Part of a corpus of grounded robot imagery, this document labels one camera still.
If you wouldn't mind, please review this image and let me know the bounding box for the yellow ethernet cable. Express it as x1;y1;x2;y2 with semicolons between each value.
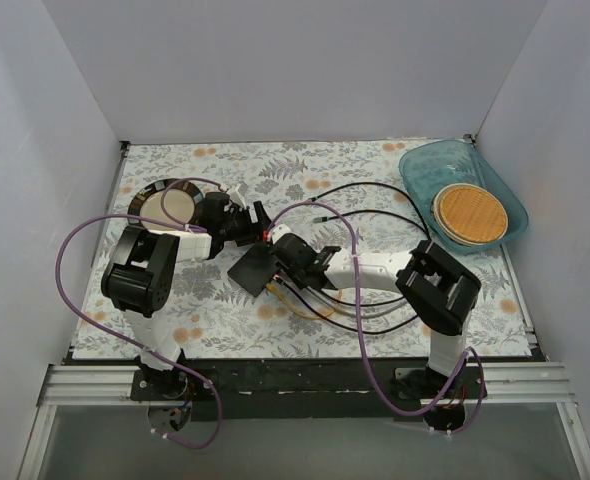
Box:
264;279;344;321

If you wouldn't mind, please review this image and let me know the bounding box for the black network switch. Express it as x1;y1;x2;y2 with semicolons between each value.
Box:
227;242;279;298

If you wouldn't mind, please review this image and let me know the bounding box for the black cable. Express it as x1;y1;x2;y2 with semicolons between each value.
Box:
279;209;434;334
312;182;434;309

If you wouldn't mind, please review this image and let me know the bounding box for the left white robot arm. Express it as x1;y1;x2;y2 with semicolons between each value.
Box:
101;192;271;400

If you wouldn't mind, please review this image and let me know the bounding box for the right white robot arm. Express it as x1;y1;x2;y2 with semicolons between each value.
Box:
269;233;481;398

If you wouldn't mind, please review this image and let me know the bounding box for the floral table mat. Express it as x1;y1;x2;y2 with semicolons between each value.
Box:
72;139;534;360

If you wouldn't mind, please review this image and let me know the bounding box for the dark rimmed ceramic plate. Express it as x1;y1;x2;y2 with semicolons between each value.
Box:
127;178;204;225

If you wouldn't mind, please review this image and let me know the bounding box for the teal plastic basin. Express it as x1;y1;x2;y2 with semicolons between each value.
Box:
399;140;529;254

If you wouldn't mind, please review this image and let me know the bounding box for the round woven bamboo tray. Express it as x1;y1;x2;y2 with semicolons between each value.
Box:
431;183;509;246

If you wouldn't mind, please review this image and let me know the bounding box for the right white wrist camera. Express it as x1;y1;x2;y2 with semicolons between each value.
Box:
265;224;292;245

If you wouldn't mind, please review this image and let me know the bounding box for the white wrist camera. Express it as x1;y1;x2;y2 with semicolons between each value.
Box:
226;184;249;210
265;224;292;245

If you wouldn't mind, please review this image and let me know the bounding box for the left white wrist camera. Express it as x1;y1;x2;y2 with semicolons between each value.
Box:
226;184;249;210

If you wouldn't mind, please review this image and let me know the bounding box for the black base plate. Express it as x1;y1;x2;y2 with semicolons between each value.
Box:
129;357;486;421

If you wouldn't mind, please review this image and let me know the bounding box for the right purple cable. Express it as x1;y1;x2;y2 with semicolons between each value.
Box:
269;200;489;434

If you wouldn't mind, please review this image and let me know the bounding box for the aluminium frame rail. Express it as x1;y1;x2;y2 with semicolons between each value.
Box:
38;360;575;405

